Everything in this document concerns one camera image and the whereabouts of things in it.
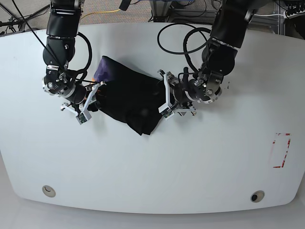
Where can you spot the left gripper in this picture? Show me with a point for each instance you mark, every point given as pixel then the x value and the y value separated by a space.
pixel 197 87

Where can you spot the red tape rectangle marking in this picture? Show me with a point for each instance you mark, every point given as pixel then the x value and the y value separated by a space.
pixel 280 148

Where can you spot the right table cable grommet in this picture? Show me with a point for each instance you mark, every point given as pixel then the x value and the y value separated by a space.
pixel 257 196

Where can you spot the black tripod stand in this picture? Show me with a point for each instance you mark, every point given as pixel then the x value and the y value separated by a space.
pixel 17 24

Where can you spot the black T-shirt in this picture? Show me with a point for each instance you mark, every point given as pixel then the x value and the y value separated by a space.
pixel 129 97

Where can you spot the white power strip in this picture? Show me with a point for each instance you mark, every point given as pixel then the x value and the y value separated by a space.
pixel 293 12

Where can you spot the aluminium frame post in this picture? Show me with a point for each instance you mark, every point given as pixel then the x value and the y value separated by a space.
pixel 160 10

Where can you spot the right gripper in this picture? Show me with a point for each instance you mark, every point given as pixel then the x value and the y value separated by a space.
pixel 59 83

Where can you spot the table cable grommet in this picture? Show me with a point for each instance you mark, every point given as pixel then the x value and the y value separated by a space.
pixel 48 191
pixel 257 196

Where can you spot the left table cable grommet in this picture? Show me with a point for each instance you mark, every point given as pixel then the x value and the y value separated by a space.
pixel 48 191

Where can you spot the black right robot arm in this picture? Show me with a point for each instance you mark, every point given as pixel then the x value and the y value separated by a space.
pixel 62 29

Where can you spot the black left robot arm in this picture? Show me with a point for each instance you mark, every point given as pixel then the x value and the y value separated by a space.
pixel 227 34

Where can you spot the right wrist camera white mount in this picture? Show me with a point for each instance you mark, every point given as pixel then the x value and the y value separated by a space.
pixel 80 110

